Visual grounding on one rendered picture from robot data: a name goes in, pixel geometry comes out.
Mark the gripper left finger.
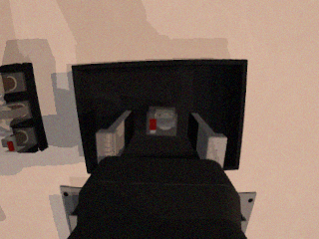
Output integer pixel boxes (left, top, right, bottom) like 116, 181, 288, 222
96, 111, 134, 164

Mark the black open tray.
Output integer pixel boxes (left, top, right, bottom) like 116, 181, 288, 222
72, 59, 248, 174

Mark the grey mounting plate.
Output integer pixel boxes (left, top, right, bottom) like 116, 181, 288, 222
60, 185, 257, 234

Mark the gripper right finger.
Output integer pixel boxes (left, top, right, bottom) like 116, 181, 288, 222
187, 113, 227, 167

